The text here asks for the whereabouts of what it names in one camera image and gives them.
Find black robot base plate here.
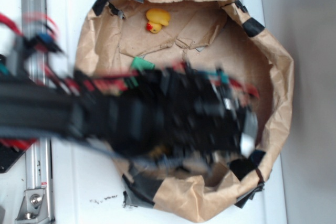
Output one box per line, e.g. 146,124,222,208
0,54,37,174

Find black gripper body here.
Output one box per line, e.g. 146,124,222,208
157,62,259,162

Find aluminium extrusion rail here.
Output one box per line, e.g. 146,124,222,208
22,0,55,223

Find yellow rubber duck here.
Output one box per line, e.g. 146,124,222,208
146,8,171,34

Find brown paper bag bin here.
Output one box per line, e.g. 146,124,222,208
75,0,294,222

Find metal corner bracket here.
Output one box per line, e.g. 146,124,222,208
15,188,50,223

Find green rectangular block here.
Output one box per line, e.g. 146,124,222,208
129,57,155,72

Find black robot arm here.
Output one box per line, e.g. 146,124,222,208
1,15,258,162

